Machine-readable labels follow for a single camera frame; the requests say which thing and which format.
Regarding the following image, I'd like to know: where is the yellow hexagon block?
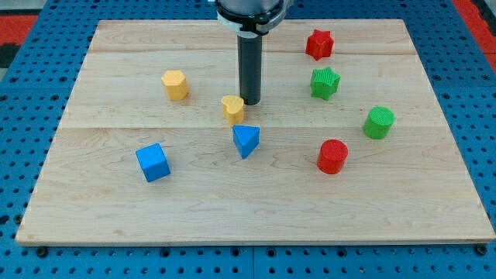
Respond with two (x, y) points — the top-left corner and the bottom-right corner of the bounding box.
(161, 70), (189, 101)

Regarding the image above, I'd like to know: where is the blue triangle block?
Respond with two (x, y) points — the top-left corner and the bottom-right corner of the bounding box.
(232, 125), (260, 160)

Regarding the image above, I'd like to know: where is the red star block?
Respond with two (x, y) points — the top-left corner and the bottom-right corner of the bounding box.
(305, 29), (334, 60)

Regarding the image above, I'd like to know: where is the green star block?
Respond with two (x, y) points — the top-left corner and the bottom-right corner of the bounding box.
(310, 67), (341, 101)

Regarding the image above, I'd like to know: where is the yellow heart block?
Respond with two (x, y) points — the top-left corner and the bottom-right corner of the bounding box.
(221, 95), (244, 126)

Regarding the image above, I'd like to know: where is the green cylinder block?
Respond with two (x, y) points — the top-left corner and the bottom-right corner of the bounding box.
(363, 106), (395, 140)

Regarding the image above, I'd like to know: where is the red cylinder block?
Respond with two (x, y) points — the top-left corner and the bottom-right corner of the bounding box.
(317, 139), (349, 174)

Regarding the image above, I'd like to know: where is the blue cube block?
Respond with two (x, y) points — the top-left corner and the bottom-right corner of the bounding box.
(135, 143), (171, 182)

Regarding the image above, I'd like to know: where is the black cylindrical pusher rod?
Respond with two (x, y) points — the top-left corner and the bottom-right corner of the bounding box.
(237, 36), (262, 105)

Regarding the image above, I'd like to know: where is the light wooden board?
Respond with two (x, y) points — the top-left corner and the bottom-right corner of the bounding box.
(16, 19), (495, 246)

